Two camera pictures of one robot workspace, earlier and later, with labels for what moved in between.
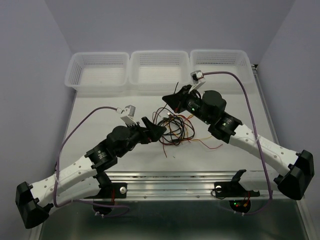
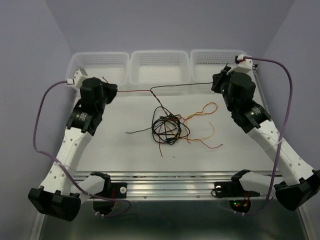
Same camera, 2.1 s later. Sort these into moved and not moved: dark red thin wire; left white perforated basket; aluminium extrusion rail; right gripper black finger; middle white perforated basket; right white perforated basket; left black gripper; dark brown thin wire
Moved: dark red thin wire; right gripper black finger; left black gripper; dark brown thin wire
Not moved: left white perforated basket; right white perforated basket; middle white perforated basket; aluminium extrusion rail
